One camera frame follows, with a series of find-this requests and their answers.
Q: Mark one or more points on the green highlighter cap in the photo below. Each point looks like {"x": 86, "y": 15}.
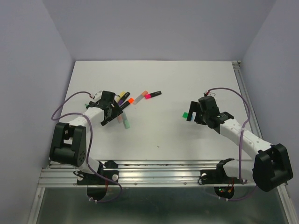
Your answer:
{"x": 185, "y": 115}

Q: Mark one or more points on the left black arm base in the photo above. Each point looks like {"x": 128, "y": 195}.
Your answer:
{"x": 98, "y": 179}

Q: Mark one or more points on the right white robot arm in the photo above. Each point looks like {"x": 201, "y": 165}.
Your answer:
{"x": 269, "y": 166}

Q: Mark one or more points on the black highlighter purple cap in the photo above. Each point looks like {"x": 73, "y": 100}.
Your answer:
{"x": 123, "y": 98}

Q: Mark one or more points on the aluminium rail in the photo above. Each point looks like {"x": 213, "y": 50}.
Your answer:
{"x": 244, "y": 92}
{"x": 134, "y": 174}

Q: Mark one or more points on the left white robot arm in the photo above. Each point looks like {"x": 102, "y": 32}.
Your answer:
{"x": 72, "y": 141}

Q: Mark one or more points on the black highlighter pink cap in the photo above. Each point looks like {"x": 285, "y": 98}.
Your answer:
{"x": 154, "y": 94}

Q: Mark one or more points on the yellow translucent highlighter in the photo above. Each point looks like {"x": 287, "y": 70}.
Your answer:
{"x": 122, "y": 94}

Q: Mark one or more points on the black highlighter orange cap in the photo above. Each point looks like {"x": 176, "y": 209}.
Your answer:
{"x": 127, "y": 103}

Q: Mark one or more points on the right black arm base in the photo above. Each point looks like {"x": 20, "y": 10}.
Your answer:
{"x": 219, "y": 176}

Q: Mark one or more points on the aluminium front rail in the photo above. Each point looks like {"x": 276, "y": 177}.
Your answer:
{"x": 134, "y": 174}

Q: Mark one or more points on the aluminium right rail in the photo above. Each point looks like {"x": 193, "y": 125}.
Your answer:
{"x": 244, "y": 92}

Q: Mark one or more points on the translucent highlighter mint green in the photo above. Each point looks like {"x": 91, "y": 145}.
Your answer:
{"x": 125, "y": 120}

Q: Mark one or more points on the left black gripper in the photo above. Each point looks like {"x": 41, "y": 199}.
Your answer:
{"x": 116, "y": 111}

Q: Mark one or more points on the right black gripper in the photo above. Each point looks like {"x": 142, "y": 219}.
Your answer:
{"x": 195, "y": 106}

